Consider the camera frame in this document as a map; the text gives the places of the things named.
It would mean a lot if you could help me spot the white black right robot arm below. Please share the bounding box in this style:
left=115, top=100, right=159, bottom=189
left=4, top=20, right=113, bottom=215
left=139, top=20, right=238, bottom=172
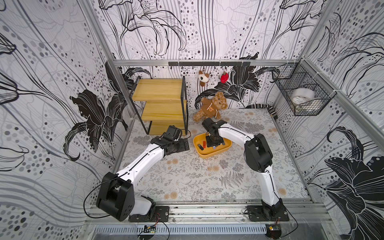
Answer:
left=202, top=118, right=284, bottom=221

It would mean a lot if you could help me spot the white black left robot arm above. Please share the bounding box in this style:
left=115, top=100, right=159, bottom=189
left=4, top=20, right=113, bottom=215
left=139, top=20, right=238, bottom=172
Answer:
left=96, top=126, right=190, bottom=222

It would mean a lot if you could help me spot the yellow plastic storage box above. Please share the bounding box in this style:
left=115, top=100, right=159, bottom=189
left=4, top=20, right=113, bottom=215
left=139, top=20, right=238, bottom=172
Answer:
left=193, top=134, right=232, bottom=159

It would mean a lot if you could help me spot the black round connector box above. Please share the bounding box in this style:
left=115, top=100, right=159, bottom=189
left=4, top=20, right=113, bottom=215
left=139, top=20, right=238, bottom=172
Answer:
left=266, top=224, right=282, bottom=240

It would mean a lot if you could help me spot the brown teddy bear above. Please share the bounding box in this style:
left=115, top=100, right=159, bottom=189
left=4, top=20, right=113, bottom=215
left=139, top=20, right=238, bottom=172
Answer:
left=193, top=92, right=228, bottom=122

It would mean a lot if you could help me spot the small hanging dog plush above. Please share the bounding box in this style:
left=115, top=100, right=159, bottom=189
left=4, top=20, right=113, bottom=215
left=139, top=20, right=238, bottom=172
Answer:
left=198, top=71, right=210, bottom=87

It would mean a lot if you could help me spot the red hanging strawberry plush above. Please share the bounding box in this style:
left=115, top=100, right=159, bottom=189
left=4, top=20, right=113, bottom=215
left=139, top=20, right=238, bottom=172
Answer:
left=220, top=72, right=229, bottom=84

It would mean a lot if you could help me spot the striped black white plush tail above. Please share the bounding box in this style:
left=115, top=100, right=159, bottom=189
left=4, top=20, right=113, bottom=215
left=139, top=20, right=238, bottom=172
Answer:
left=246, top=104, right=278, bottom=120

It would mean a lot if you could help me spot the small green circuit board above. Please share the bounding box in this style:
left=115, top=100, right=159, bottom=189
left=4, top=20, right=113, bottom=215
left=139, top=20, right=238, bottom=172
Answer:
left=143, top=226, right=156, bottom=234

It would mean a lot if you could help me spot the white tape roll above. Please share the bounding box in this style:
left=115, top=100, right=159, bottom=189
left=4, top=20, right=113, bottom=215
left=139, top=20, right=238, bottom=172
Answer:
left=290, top=88, right=315, bottom=105

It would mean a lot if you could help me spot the wooden shelf black metal frame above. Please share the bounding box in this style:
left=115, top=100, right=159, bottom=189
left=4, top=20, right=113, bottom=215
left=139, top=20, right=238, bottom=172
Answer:
left=129, top=76, right=189, bottom=136

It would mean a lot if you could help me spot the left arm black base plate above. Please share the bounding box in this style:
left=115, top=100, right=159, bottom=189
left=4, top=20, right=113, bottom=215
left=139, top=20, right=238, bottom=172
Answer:
left=129, top=206, right=170, bottom=223

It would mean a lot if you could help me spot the black wall hook rail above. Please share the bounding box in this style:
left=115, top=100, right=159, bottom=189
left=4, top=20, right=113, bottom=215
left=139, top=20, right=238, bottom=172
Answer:
left=168, top=61, right=251, bottom=67

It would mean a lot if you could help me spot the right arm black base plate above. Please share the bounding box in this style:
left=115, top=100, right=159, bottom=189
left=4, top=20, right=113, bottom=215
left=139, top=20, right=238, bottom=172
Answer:
left=245, top=206, right=290, bottom=223

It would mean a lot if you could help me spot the black wire wall basket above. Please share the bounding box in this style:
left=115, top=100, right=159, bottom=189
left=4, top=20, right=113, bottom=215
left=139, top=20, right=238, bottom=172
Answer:
left=272, top=63, right=336, bottom=116

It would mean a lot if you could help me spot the white slotted cable duct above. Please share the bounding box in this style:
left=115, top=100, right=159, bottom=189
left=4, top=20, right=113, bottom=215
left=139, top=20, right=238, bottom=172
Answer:
left=94, top=224, right=267, bottom=236

